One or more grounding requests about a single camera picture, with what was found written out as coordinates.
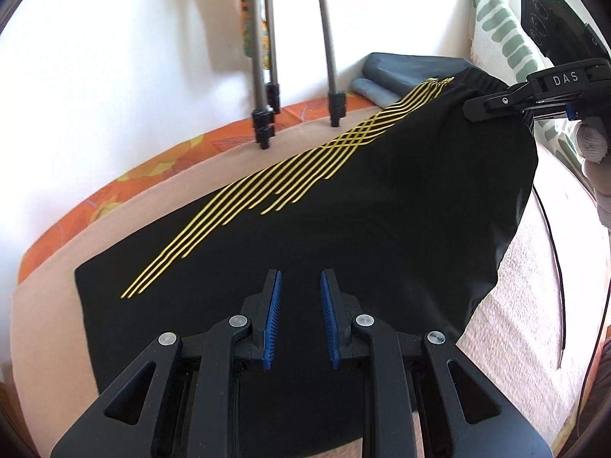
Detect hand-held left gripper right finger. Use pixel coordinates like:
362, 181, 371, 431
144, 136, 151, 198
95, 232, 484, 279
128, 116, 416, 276
320, 269, 553, 458

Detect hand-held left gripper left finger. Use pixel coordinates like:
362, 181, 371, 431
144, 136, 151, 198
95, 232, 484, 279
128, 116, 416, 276
50, 269, 283, 458

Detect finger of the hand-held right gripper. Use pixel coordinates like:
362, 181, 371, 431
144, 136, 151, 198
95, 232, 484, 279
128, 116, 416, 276
461, 83, 580, 123

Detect black pants with yellow stripes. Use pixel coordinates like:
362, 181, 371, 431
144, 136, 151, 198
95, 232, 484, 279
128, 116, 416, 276
74, 68, 540, 458

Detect person's right hand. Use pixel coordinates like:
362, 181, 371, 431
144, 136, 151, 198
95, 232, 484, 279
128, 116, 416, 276
574, 119, 611, 231

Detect white pillow with green leaves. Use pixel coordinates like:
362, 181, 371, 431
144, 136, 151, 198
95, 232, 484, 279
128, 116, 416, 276
469, 0, 611, 179

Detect dark grey folded cloth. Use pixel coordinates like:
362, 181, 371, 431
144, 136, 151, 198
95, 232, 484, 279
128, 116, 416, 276
361, 52, 474, 106

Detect blue folded cloth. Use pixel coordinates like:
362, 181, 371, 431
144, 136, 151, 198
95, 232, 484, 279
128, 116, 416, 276
350, 76, 406, 108

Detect grey tripod leg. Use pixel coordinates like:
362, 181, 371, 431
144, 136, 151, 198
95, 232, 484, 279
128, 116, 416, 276
262, 0, 282, 116
312, 0, 346, 129
251, 0, 276, 152

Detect orange floral bedsheet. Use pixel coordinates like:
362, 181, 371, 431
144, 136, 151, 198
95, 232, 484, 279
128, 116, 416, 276
16, 90, 380, 283

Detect colourful hanging cloth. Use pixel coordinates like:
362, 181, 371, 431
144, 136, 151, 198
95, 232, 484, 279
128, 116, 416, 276
238, 0, 280, 71

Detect thin black cable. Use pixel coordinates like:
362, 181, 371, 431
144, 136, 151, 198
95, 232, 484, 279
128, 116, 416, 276
577, 317, 611, 440

